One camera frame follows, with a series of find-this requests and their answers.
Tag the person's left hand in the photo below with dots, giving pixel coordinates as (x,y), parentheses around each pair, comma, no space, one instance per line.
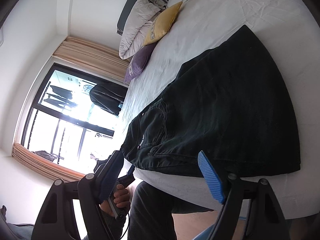
(121,199)

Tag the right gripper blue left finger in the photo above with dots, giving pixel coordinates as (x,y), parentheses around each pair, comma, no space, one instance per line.
(106,179)

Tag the purple cushion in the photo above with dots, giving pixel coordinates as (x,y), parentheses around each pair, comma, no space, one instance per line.
(139,62)

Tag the black denim pants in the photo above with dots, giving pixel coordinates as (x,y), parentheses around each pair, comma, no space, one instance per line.
(229,102)

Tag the folded beige duvet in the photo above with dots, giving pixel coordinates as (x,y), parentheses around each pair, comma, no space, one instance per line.
(138,24)

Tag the bed with white sheet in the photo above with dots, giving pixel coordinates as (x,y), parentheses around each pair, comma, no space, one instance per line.
(291,35)

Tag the yellow cushion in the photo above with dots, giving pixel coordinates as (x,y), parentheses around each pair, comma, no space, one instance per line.
(162,24)

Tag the beige curtain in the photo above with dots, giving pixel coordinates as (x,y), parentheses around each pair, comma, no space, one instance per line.
(93,57)

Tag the black framed window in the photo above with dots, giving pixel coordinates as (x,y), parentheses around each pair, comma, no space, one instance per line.
(64,125)

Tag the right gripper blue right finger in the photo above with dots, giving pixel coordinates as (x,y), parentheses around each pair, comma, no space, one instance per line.
(217,185)

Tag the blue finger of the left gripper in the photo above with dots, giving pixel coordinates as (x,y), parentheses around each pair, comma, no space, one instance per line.
(99,166)
(130,172)

